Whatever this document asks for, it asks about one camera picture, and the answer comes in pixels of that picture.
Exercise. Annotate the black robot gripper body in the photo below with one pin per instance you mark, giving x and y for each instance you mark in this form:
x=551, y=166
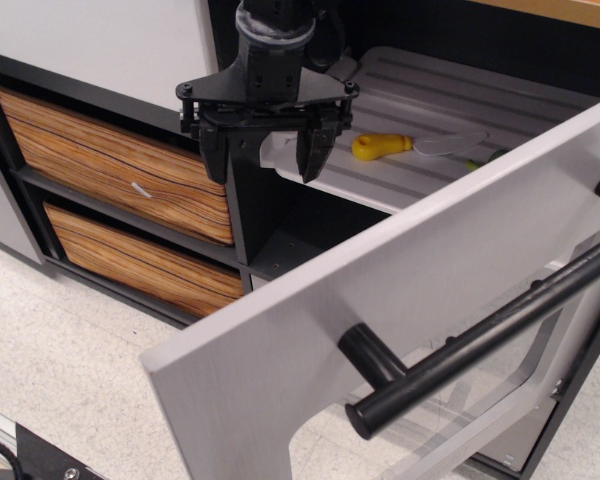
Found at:
x=266, y=89

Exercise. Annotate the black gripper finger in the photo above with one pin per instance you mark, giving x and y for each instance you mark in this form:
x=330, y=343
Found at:
x=213, y=148
x=315, y=142

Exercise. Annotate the grey toy oven door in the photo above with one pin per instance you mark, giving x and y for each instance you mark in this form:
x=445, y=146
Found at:
x=239, y=386

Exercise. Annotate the black oven door handle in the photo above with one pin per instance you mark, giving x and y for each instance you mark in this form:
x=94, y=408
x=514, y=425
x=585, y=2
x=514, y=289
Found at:
x=397, y=389

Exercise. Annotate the upper wood pattern bin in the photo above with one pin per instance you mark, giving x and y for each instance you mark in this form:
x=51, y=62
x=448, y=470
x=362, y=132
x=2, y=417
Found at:
x=161, y=183

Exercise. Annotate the wood pattern bin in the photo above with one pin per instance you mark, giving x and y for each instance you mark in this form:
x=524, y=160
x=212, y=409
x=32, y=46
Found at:
x=161, y=183
x=192, y=285

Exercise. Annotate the lower wood pattern bin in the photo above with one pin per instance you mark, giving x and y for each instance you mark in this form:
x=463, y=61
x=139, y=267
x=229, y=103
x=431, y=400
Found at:
x=192, y=285

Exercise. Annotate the yellow handled toy spatula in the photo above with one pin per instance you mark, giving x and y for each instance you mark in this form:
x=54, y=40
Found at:
x=373, y=146

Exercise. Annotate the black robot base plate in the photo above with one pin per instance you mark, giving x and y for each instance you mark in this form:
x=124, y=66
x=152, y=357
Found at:
x=43, y=460

